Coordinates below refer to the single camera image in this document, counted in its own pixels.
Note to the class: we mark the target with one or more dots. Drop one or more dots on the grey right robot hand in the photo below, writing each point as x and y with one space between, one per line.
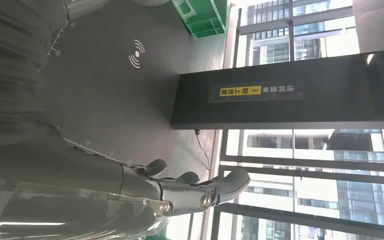
62 172

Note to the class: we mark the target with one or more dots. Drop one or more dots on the black inbound scanner machine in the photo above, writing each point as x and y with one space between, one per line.
112 99

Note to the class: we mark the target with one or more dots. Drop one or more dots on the black yellow label sticker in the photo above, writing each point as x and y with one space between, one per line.
255 92

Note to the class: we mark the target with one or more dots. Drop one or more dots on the green plastic crate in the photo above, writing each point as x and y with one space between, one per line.
203 16

